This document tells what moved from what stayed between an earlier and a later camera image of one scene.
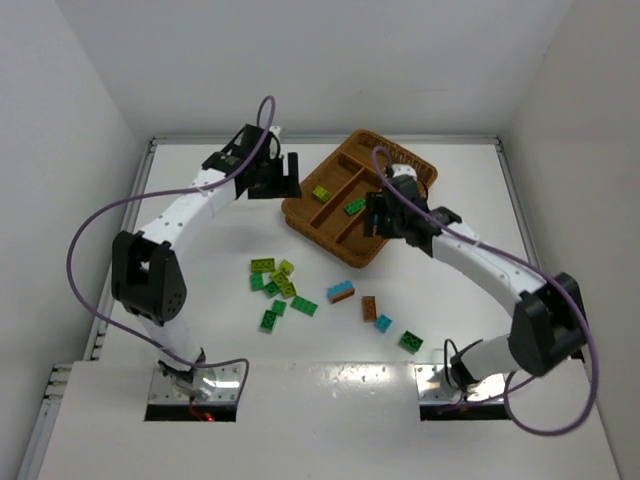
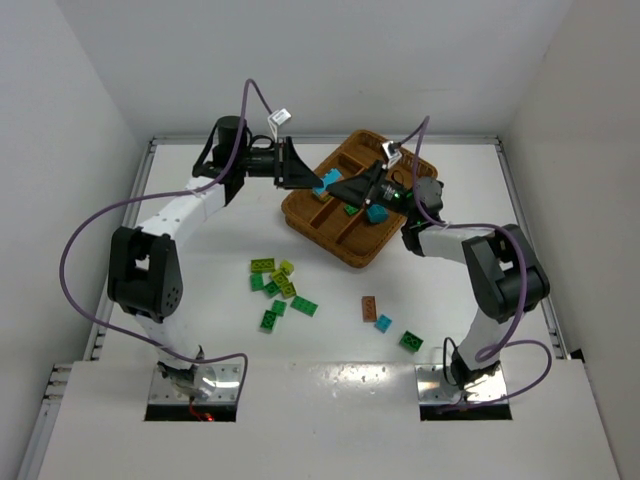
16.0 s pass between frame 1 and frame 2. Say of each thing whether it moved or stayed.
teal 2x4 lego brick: moved
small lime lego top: stayed
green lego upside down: stayed
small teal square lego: stayed
